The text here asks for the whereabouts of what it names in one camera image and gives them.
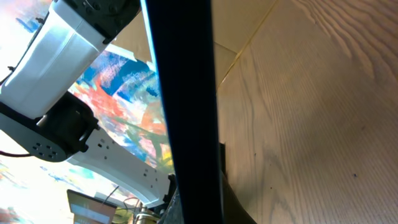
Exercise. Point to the colourful painted backdrop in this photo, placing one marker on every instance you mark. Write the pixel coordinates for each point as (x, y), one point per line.
(124, 95)

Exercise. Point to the brown box with label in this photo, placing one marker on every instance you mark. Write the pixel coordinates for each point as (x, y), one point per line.
(89, 210)

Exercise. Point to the blue Galaxy smartphone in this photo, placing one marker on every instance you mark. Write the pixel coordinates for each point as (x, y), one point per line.
(181, 45)

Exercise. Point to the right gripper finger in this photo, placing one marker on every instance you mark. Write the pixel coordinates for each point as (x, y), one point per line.
(234, 213)

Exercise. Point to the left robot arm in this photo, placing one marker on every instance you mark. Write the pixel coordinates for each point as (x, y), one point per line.
(50, 123)

